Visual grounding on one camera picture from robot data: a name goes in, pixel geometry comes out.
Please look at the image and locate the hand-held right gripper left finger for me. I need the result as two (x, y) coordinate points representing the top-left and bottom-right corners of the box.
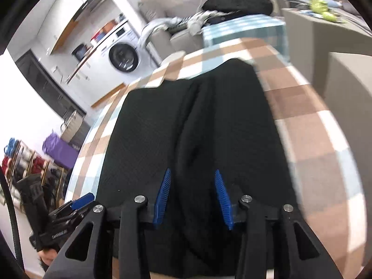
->
(43, 168), (173, 279)

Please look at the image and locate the black cooking pot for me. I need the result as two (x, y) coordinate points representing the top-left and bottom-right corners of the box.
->
(72, 44), (87, 62)

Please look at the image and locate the white blanket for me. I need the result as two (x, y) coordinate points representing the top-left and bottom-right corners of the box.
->
(138, 17), (178, 49)

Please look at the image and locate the green plush toy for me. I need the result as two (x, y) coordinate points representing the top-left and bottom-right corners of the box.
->
(308, 0), (341, 23)

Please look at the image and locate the white washing machine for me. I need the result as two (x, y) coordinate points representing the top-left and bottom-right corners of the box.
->
(99, 25), (159, 79)

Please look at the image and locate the black cable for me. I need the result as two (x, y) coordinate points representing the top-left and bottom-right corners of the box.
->
(0, 171), (25, 271)

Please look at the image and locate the beige side table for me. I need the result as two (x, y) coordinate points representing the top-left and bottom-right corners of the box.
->
(280, 7), (370, 73)

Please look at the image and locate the plaid tablecloth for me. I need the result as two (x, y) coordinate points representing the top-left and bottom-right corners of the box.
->
(65, 14), (367, 279)

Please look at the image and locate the wooden shoe rack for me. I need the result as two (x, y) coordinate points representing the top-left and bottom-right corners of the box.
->
(0, 138), (72, 210)

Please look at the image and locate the black knit sweater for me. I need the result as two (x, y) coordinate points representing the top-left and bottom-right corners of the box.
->
(96, 58), (300, 278)

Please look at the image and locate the woven laundry basket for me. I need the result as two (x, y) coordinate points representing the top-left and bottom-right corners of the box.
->
(60, 109), (91, 152)

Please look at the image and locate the white garment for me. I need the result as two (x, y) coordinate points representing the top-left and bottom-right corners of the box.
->
(186, 10), (224, 34)

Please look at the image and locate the person's left hand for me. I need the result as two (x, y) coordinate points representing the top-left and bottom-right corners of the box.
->
(37, 247), (60, 272)

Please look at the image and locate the white base cabinet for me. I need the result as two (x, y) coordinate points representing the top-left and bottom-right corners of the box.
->
(65, 46), (128, 94)

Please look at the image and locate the dark door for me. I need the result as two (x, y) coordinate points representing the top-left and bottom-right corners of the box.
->
(14, 49), (88, 117)

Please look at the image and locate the black jacket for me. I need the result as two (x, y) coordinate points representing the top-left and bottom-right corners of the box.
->
(201, 0), (274, 20)

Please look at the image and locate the beige sofa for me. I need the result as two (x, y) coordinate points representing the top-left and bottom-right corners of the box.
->
(139, 0), (210, 65)

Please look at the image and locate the purple bag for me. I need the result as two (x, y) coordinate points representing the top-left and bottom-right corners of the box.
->
(43, 133), (81, 169)

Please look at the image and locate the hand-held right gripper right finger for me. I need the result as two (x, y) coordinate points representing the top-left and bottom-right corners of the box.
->
(214, 169), (343, 279)

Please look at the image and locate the white round stool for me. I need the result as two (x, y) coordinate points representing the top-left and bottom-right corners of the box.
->
(161, 50), (187, 65)

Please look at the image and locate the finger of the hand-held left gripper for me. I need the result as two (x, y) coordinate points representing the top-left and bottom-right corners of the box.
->
(48, 192), (96, 218)

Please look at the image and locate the white wall cabinet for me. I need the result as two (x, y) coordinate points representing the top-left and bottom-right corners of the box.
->
(38, 0), (113, 56)

